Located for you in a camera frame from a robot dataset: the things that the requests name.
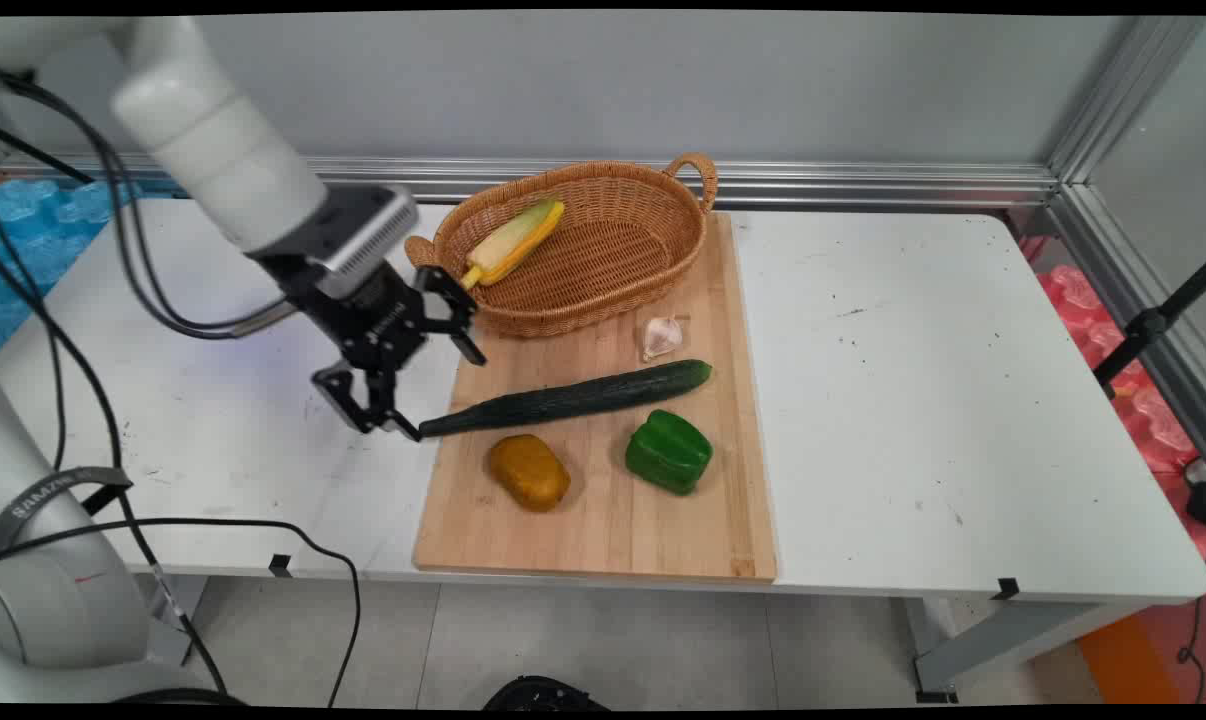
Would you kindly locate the black power adapter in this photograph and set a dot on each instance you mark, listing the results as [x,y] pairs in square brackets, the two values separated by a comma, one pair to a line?
[1201,497]

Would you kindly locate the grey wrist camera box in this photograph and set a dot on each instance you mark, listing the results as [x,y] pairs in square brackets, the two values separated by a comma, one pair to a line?
[368,235]

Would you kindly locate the grey table leg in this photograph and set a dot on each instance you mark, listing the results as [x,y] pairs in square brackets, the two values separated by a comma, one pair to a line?
[1003,645]

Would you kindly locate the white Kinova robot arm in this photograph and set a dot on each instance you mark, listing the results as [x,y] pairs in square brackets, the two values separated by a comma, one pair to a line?
[213,150]

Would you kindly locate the white garlic bulb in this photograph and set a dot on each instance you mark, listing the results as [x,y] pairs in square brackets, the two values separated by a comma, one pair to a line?
[661,337]

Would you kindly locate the aluminium frame rail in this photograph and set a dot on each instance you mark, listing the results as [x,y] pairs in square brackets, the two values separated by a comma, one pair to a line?
[1133,280]
[813,183]

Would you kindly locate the black tripod stand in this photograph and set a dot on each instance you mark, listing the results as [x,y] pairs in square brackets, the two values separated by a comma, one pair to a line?
[1149,324]

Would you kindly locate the yellow-brown potato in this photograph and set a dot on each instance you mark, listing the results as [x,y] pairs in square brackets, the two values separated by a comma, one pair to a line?
[529,472]

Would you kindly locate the black tape piece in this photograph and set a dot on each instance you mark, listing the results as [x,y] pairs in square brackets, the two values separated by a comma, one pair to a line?
[1006,589]
[280,565]

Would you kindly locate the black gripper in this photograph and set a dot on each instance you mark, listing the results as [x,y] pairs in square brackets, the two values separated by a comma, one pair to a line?
[375,318]

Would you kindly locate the orange floor mat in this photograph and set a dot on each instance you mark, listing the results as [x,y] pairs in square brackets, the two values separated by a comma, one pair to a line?
[1128,665]

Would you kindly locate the woven wicker basket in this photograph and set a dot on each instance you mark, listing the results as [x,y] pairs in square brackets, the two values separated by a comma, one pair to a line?
[618,262]

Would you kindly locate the dark green cucumber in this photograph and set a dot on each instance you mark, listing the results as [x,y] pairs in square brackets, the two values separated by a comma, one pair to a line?
[583,395]

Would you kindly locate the green bell pepper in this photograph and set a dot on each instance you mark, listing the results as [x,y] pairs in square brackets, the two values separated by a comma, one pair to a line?
[669,455]

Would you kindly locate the aluminium frame post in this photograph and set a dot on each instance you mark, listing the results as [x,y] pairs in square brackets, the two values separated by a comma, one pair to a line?
[1123,100]

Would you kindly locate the yellow corn cob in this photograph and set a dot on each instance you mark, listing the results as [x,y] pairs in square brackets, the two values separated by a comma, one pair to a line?
[513,245]

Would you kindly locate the wooden cutting board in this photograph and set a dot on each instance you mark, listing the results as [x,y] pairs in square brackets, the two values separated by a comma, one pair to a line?
[613,520]

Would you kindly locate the pink foam mat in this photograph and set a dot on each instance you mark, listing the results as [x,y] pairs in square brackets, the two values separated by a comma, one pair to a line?
[1155,412]

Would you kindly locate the black round object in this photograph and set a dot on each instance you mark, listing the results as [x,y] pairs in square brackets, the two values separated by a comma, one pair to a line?
[543,694]

